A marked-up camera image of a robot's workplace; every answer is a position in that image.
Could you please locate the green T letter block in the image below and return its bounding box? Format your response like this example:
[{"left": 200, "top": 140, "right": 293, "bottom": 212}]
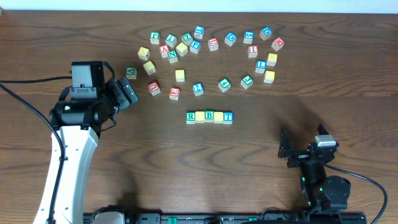
[{"left": 223, "top": 112, "right": 234, "bottom": 124}]

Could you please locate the green R letter block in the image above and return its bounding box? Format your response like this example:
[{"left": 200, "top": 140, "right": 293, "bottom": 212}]
[{"left": 186, "top": 111, "right": 196, "bottom": 124}]

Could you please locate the green B letter block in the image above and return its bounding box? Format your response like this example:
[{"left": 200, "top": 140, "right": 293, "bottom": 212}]
[{"left": 205, "top": 110, "right": 215, "bottom": 123}]

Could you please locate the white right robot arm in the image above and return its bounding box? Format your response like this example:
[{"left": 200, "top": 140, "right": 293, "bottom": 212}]
[{"left": 278, "top": 124, "right": 351, "bottom": 212}]

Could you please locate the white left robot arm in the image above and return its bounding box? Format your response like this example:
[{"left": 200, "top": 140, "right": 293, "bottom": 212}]
[{"left": 33, "top": 126, "right": 99, "bottom": 224}]

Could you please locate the green V letter block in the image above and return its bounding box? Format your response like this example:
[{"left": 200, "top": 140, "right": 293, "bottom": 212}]
[{"left": 125, "top": 67, "right": 137, "bottom": 80}]

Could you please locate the red U letter block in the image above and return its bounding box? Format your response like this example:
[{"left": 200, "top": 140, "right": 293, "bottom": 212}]
[{"left": 147, "top": 81, "right": 161, "bottom": 96}]

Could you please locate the red E letter block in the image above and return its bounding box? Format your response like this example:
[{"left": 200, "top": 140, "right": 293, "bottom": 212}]
[{"left": 169, "top": 87, "right": 180, "bottom": 100}]

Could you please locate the red A letter block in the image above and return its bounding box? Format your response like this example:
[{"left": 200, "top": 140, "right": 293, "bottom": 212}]
[{"left": 159, "top": 45, "right": 170, "bottom": 58}]

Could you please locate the green N letter block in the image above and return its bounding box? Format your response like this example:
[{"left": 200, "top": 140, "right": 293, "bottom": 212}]
[{"left": 167, "top": 50, "right": 178, "bottom": 63}]

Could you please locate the green P letter block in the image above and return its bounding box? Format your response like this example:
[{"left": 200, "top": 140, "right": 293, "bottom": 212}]
[{"left": 150, "top": 32, "right": 160, "bottom": 45}]

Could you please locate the green J letter block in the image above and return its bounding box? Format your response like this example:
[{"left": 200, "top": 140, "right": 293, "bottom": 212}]
[{"left": 241, "top": 75, "right": 254, "bottom": 90}]

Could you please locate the green L letter block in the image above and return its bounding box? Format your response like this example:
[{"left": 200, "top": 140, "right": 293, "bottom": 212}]
[{"left": 165, "top": 34, "right": 177, "bottom": 48}]

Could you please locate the blue question mark block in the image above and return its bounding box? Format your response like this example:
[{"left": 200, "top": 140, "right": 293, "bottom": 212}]
[{"left": 193, "top": 82, "right": 204, "bottom": 96}]

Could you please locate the blue L letter block right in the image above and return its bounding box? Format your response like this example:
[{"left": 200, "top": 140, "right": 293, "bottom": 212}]
[{"left": 255, "top": 60, "right": 266, "bottom": 73}]

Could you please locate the blue l letter block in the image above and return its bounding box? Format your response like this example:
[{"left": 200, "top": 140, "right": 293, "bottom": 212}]
[
  {"left": 194, "top": 26, "right": 205, "bottom": 39},
  {"left": 255, "top": 60, "right": 266, "bottom": 73}
]

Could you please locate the yellow K letter block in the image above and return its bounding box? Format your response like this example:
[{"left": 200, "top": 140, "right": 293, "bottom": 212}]
[{"left": 267, "top": 53, "right": 278, "bottom": 67}]

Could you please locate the green 4 number block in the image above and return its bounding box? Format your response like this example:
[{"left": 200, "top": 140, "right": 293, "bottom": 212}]
[{"left": 218, "top": 77, "right": 231, "bottom": 92}]

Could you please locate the green Z letter block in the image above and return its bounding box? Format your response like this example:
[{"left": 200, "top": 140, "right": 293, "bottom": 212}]
[{"left": 182, "top": 32, "right": 193, "bottom": 46}]

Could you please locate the blue P letter block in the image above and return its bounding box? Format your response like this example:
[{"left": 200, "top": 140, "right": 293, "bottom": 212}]
[{"left": 190, "top": 40, "right": 201, "bottom": 54}]

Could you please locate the red M letter block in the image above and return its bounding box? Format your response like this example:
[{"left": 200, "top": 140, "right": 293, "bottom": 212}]
[{"left": 271, "top": 37, "right": 285, "bottom": 52}]

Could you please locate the red I letter block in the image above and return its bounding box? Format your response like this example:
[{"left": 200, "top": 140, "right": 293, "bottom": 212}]
[{"left": 248, "top": 45, "right": 259, "bottom": 58}]

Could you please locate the blue L letter block top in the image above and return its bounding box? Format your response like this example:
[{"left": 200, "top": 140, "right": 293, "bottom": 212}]
[{"left": 194, "top": 26, "right": 205, "bottom": 39}]

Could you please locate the red C letter block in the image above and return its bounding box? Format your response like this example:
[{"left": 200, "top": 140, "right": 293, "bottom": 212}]
[{"left": 208, "top": 37, "right": 219, "bottom": 51}]

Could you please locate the blue Q letter block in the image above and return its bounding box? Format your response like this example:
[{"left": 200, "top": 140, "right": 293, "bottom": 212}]
[{"left": 259, "top": 26, "right": 272, "bottom": 40}]

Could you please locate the blue S letter block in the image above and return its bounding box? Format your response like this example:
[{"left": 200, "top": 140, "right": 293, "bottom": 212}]
[{"left": 243, "top": 30, "right": 254, "bottom": 44}]

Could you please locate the blue D letter block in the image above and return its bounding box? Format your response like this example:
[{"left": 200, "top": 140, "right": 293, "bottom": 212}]
[{"left": 224, "top": 32, "right": 237, "bottom": 47}]

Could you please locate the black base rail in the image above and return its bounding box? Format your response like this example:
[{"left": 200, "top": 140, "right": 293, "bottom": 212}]
[{"left": 125, "top": 210, "right": 367, "bottom": 224}]

